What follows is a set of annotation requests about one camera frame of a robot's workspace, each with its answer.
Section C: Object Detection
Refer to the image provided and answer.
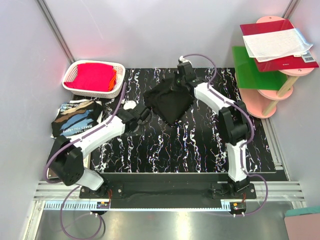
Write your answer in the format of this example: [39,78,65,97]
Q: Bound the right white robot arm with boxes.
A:
[173,60,254,191]

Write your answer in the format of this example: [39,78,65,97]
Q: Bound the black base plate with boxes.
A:
[79,173,257,211]

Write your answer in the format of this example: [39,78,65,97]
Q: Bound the aluminium rail frame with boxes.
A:
[25,181,306,240]

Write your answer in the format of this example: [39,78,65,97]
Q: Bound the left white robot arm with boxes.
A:
[46,103,151,191]

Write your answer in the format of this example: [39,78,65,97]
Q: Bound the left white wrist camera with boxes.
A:
[123,100,137,110]

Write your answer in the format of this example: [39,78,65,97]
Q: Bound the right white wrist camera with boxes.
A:
[178,55,191,65]

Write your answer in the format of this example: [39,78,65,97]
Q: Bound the red plastic sheet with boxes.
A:
[240,16,319,74]

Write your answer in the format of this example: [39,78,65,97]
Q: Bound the teal board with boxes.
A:
[285,208,320,217]

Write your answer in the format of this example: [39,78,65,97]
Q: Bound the white plastic laundry basket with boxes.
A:
[62,60,125,99]

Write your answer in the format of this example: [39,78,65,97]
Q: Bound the pink folded t shirt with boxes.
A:
[65,63,114,92]

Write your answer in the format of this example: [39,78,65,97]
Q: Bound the orange folded t shirt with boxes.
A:
[108,69,117,92]

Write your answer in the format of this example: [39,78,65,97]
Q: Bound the pink round tiered shelf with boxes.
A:
[238,15,315,119]

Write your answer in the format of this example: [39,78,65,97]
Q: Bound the white mesh bag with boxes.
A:
[243,28,313,62]

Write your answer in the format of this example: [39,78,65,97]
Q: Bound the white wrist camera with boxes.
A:
[123,100,137,110]
[178,55,191,65]

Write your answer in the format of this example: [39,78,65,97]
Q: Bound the illustrated book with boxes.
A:
[46,168,59,180]

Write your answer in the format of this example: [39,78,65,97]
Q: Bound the black printed t shirt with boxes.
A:
[51,99,103,139]
[143,76,194,125]

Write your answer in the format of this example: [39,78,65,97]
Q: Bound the pink board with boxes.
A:
[284,213,320,240]

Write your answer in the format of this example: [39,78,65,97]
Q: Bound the folded black printed t shirt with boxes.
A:
[51,99,103,139]

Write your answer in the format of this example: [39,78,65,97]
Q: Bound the green plastic sheet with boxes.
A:
[232,46,287,91]

